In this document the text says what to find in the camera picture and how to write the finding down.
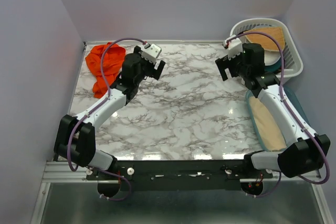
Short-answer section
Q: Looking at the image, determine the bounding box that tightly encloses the orange t shirt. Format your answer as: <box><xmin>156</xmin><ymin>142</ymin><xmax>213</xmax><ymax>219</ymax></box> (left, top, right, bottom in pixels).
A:
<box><xmin>85</xmin><ymin>42</ymin><xmax>126</xmax><ymax>99</ymax></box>

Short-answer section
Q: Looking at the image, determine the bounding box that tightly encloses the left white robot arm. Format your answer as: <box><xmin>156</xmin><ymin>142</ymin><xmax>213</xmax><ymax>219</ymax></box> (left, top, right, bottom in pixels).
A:
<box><xmin>54</xmin><ymin>43</ymin><xmax>165</xmax><ymax>179</ymax></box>

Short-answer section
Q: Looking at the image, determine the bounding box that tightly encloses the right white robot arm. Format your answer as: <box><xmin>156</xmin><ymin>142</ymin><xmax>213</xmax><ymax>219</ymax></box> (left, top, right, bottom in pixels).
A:
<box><xmin>215</xmin><ymin>39</ymin><xmax>330</xmax><ymax>178</ymax></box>

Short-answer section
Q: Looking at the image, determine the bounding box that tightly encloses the white plate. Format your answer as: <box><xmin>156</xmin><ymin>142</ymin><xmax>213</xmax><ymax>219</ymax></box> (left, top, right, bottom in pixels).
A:
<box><xmin>264</xmin><ymin>50</ymin><xmax>281</xmax><ymax>66</ymax></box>

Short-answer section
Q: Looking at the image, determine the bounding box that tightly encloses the teal bowl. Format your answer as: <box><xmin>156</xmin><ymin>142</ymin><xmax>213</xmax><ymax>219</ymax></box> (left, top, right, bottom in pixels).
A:
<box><xmin>265</xmin><ymin>59</ymin><xmax>281</xmax><ymax>73</ymax></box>

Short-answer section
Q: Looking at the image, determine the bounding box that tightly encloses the white plastic basket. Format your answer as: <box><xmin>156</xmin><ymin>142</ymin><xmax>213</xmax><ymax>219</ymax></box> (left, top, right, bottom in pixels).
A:
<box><xmin>230</xmin><ymin>18</ymin><xmax>303</xmax><ymax>83</ymax></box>

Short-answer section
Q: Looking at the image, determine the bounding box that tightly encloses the teal plastic bin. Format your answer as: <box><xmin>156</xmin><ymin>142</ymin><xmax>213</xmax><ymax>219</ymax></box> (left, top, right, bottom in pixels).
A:
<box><xmin>245</xmin><ymin>84</ymin><xmax>312</xmax><ymax>154</ymax></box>

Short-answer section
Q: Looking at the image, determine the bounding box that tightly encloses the beige folded cloth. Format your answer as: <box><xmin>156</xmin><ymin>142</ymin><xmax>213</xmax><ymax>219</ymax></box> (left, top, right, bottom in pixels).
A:
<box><xmin>248</xmin><ymin>97</ymin><xmax>287</xmax><ymax>152</ymax></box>

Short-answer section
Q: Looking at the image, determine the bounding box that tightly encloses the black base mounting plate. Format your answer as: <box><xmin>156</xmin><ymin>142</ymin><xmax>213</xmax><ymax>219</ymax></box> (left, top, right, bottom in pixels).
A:
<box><xmin>87</xmin><ymin>159</ymin><xmax>272</xmax><ymax>200</ymax></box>

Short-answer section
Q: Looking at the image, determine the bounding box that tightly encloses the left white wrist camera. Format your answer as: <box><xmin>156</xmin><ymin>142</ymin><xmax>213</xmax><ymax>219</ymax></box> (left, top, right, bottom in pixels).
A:
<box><xmin>141</xmin><ymin>43</ymin><xmax>162</xmax><ymax>63</ymax></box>

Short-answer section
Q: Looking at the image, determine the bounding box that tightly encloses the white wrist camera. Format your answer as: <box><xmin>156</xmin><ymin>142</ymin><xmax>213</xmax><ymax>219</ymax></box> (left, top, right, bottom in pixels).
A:
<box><xmin>141</xmin><ymin>43</ymin><xmax>162</xmax><ymax>63</ymax></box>
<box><xmin>223</xmin><ymin>35</ymin><xmax>243</xmax><ymax>59</ymax></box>

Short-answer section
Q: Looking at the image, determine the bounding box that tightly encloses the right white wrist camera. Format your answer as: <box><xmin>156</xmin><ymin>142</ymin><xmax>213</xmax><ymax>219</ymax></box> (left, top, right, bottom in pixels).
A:
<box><xmin>223</xmin><ymin>35</ymin><xmax>243</xmax><ymax>59</ymax></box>

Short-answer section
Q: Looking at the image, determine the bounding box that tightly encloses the aluminium rail frame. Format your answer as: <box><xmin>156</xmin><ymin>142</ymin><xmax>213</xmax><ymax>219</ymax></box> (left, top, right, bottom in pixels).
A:
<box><xmin>30</xmin><ymin>162</ymin><xmax>334</xmax><ymax>223</ymax></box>

